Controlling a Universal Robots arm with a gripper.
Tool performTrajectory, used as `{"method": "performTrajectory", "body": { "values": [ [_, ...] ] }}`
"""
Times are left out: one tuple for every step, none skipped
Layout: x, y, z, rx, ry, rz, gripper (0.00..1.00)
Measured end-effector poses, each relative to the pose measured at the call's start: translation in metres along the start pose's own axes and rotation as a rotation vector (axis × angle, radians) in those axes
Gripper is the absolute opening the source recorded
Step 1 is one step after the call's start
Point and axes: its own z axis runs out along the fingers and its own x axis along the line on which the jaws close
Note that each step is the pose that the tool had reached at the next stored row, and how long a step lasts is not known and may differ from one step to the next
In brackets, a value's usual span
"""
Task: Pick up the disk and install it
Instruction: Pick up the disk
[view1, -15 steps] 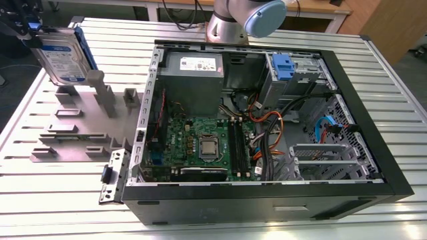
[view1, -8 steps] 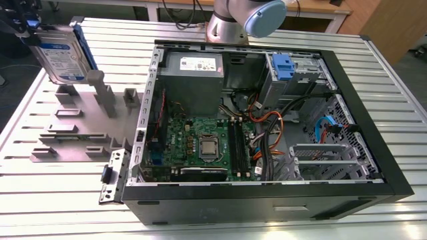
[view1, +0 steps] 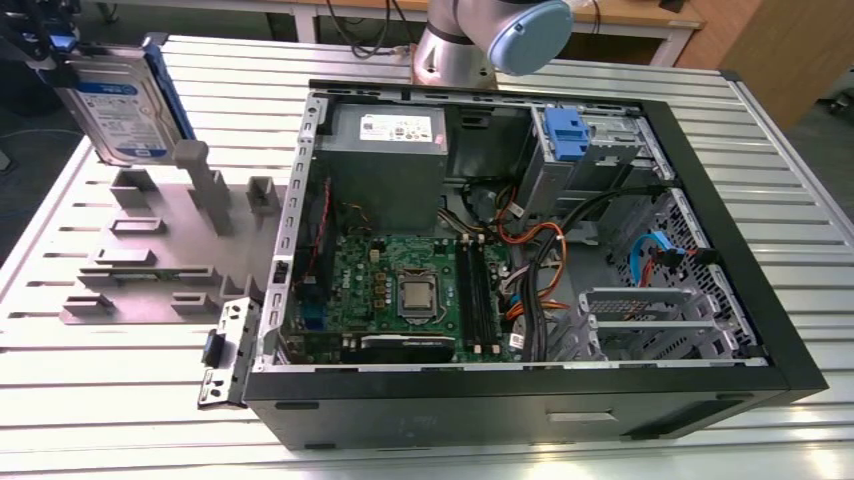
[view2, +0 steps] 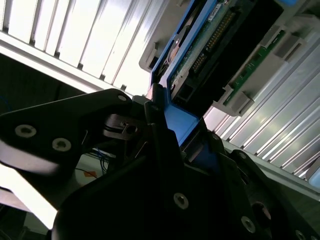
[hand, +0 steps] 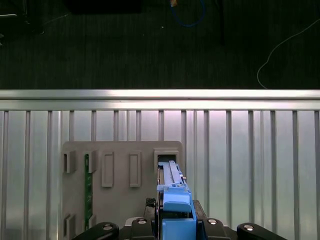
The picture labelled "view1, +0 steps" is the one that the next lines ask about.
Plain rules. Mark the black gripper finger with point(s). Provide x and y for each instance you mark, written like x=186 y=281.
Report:
x=66 y=70

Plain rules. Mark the hard disk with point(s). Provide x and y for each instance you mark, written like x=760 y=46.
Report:
x=120 y=115

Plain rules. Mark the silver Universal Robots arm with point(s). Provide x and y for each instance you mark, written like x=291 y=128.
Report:
x=461 y=60

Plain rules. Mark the white framed desk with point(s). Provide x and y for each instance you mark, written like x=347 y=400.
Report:
x=303 y=27

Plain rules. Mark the grey parts rack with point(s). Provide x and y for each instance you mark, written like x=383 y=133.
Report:
x=180 y=250

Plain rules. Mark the green RAM stick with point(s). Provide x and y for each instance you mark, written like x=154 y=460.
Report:
x=136 y=274

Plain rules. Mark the grey power supply unit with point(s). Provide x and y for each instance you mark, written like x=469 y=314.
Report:
x=381 y=190

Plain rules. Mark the green motherboard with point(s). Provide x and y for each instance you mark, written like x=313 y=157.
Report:
x=363 y=250

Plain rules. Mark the black CPU socket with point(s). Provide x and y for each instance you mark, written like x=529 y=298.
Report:
x=417 y=272

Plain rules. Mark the silver CPU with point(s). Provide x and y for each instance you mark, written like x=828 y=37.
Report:
x=417 y=294

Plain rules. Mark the black graphics card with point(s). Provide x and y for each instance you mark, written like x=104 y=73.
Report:
x=401 y=350

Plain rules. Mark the black RAM slot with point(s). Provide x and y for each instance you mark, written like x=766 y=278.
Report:
x=469 y=295
x=486 y=295

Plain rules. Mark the blue drive latch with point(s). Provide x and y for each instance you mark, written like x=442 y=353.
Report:
x=566 y=135

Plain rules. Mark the grey metal drive cage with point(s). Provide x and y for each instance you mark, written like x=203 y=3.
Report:
x=554 y=185

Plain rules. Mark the wooden top desk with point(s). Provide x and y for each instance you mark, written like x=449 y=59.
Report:
x=641 y=20

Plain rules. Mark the black open PC case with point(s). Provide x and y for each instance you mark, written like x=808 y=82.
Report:
x=467 y=410

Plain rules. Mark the black chair base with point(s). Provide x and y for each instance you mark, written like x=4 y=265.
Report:
x=842 y=103

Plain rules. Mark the grey metal slot bracket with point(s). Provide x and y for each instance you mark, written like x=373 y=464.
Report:
x=234 y=320

